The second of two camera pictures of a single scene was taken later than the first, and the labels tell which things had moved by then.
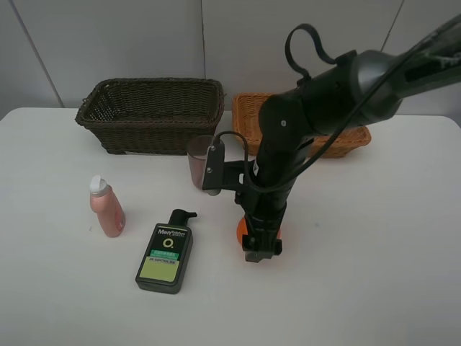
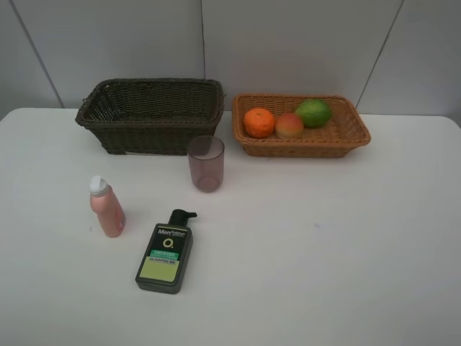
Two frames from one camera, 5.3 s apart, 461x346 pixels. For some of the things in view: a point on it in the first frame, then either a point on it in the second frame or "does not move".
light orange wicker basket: (245, 112) does not move
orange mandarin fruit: (242, 229) → (259, 122)
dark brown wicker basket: (152, 116) does not move
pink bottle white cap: (106, 202) does not move
